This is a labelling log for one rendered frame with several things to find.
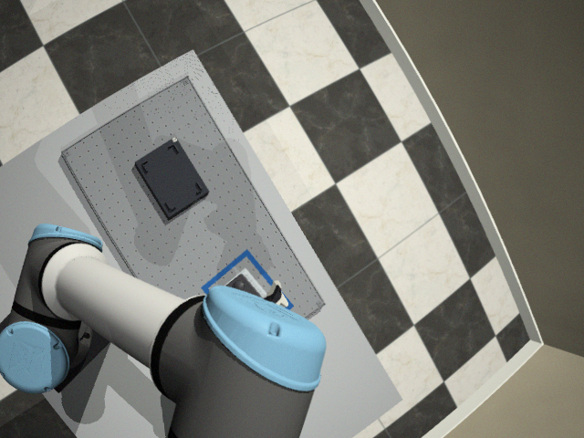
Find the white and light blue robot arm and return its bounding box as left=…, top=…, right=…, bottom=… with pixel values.
left=0, top=224, right=326, bottom=438

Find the blue tape rectangle outline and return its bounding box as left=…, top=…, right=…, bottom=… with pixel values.
left=202, top=249, right=293, bottom=309

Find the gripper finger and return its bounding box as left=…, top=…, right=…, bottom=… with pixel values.
left=266, top=280, right=288, bottom=307

